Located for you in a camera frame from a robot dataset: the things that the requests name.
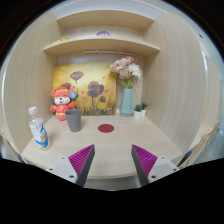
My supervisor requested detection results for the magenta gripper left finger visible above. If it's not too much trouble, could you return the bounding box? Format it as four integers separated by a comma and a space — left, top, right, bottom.
46, 143, 96, 188

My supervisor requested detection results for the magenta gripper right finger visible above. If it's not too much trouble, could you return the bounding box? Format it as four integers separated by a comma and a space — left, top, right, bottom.
130, 143, 180, 187

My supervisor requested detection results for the clear plastic water bottle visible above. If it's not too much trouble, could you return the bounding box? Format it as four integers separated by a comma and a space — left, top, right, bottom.
28, 106, 49, 150

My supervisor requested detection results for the red round coaster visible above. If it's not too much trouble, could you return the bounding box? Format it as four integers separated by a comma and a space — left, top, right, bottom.
98, 124, 114, 133

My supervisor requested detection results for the grey plastic cup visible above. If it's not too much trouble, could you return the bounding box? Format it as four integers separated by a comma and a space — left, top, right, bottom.
65, 109, 81, 132

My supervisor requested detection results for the small potted succulent white pot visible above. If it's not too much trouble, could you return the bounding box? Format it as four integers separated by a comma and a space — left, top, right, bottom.
134, 104, 142, 119

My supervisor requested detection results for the teal ceramic vase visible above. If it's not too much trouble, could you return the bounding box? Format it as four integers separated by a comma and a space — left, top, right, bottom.
120, 88, 134, 117

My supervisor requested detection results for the red plush toy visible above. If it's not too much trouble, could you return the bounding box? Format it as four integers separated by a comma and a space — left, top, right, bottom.
50, 86, 77, 121

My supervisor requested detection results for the yellow poppy flower painting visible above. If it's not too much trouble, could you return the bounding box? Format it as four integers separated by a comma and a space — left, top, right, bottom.
53, 62, 116, 115

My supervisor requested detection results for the pink white flower bouquet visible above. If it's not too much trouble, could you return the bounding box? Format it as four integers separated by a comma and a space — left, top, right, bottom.
110, 56, 142, 89

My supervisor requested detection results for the yellow object on shelf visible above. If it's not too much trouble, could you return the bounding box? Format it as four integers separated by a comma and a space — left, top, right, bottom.
51, 36, 69, 44

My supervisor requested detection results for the purple object on shelf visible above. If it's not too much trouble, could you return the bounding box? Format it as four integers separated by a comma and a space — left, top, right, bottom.
96, 31, 110, 36

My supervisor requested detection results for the wooden wall shelf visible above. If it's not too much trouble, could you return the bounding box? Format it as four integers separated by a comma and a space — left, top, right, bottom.
44, 9, 160, 56

